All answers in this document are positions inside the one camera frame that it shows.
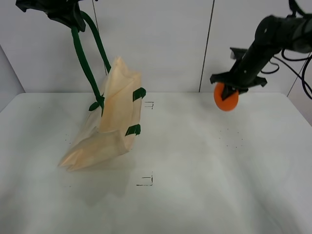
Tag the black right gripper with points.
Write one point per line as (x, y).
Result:
(244, 73)

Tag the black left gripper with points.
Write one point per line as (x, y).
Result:
(68, 13)

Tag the orange with stem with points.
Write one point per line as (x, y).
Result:
(229, 103)

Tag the white linen bag green handles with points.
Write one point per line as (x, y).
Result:
(113, 122)

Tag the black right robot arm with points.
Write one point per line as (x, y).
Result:
(272, 35)

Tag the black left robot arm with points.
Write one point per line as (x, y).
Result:
(45, 6)

